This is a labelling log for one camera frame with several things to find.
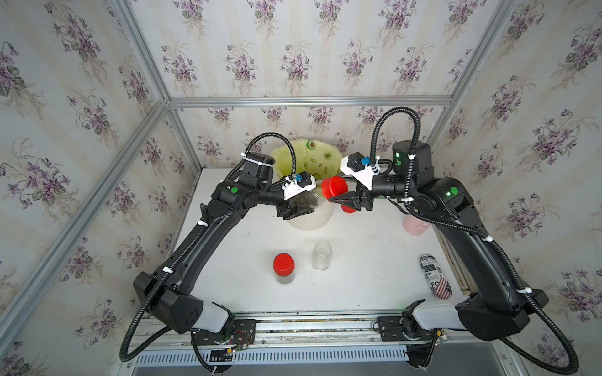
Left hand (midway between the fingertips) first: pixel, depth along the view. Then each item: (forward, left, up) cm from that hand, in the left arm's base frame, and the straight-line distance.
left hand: (308, 196), depth 69 cm
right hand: (-4, -8, +9) cm, 13 cm away
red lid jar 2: (-3, +1, +1) cm, 4 cm away
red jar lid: (+19, -20, -33) cm, 43 cm away
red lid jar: (-14, +8, -20) cm, 25 cm away
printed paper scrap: (-16, -46, -28) cm, 56 cm away
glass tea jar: (-6, -6, -28) cm, 29 cm away
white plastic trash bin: (+6, -4, -23) cm, 24 cm away
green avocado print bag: (+26, -4, -7) cm, 27 cm away
